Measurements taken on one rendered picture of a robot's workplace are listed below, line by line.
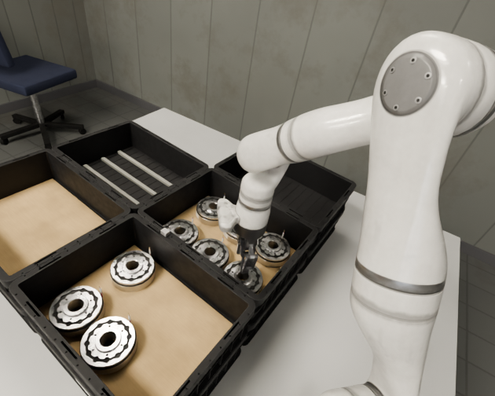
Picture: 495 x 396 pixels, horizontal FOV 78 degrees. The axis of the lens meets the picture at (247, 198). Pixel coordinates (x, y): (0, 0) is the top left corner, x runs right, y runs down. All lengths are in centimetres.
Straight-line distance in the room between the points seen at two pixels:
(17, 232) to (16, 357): 30
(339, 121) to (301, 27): 197
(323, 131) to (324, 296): 68
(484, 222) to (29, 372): 253
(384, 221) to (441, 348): 82
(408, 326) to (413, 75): 24
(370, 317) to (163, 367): 47
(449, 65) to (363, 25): 196
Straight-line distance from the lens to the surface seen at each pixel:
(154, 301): 79
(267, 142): 51
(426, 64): 32
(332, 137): 43
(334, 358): 95
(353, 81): 232
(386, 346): 40
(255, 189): 59
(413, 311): 37
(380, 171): 33
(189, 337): 75
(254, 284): 79
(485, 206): 257
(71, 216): 101
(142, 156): 123
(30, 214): 106
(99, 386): 62
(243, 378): 86
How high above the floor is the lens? 151
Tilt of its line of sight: 40 degrees down
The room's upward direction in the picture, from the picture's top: 11 degrees clockwise
